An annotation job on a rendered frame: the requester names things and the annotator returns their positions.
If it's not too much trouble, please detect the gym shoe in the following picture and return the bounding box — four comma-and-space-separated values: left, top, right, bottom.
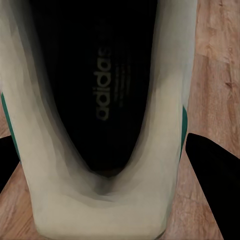
0, 0, 198, 240

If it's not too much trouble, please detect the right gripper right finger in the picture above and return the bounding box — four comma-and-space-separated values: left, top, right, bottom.
185, 133, 240, 240

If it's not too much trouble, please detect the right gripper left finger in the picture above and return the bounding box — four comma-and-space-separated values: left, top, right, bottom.
0, 135, 20, 193

